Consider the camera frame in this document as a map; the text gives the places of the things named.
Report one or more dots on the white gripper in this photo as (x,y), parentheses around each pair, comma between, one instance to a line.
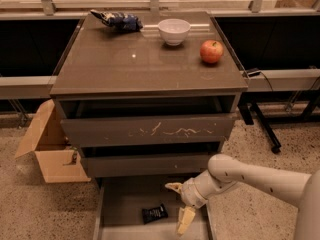
(191,192)

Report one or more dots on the dark blueberry rxbar wrapper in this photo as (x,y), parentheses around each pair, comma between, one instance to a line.
(154,214)

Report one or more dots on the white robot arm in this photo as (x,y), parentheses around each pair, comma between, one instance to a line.
(224,172)

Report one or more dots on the bottom grey drawer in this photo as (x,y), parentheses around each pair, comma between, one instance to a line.
(122,199)

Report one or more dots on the grey drawer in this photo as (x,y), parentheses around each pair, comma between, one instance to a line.
(133,131)
(122,199)
(135,165)

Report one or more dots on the top grey drawer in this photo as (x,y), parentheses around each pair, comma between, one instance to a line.
(133,131)

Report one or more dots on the middle grey drawer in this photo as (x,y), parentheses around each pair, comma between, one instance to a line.
(135,165)

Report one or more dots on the grey drawer cabinet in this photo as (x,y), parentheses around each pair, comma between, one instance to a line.
(108,74)

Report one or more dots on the open cardboard box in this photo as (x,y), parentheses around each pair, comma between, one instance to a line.
(59,162)

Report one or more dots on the red apple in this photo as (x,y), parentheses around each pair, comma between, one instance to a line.
(211,51)

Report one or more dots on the white bowl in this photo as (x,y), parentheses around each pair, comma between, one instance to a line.
(173,31)

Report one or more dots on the blue chip bag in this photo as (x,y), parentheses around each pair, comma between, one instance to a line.
(122,21)

